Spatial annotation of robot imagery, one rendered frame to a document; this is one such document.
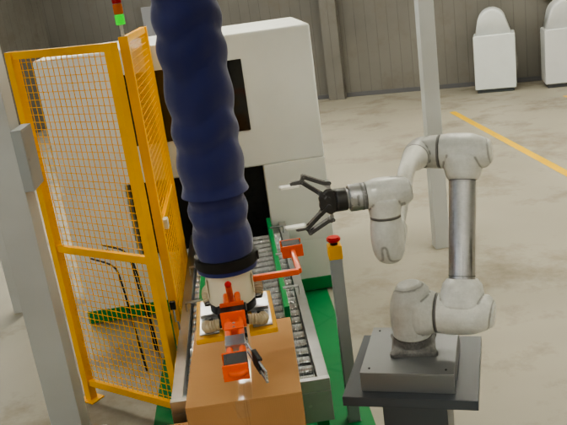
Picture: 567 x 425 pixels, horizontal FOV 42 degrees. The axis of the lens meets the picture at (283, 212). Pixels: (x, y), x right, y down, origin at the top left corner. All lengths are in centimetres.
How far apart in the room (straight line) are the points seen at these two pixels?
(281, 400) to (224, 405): 19
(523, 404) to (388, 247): 198
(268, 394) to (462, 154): 112
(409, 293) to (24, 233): 194
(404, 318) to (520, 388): 159
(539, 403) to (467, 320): 147
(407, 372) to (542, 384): 164
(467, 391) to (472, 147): 90
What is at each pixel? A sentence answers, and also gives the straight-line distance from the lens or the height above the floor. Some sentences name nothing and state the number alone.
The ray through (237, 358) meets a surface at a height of 126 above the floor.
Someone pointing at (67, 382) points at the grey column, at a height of 43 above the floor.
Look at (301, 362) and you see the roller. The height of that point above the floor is 54.
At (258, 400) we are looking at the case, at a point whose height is 93.
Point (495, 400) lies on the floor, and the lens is 426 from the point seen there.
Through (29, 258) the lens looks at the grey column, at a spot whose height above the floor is 113.
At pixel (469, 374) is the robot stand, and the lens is 301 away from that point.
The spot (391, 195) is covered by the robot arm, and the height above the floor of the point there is 158.
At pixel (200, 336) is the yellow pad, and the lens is 267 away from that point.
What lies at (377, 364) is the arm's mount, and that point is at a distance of 294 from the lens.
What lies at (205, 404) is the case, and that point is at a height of 94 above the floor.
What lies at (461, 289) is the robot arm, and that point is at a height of 111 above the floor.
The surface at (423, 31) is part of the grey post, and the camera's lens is 590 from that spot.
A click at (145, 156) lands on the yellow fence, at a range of 423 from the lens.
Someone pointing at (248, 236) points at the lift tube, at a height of 143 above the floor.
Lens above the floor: 227
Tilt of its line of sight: 17 degrees down
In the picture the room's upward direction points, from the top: 8 degrees counter-clockwise
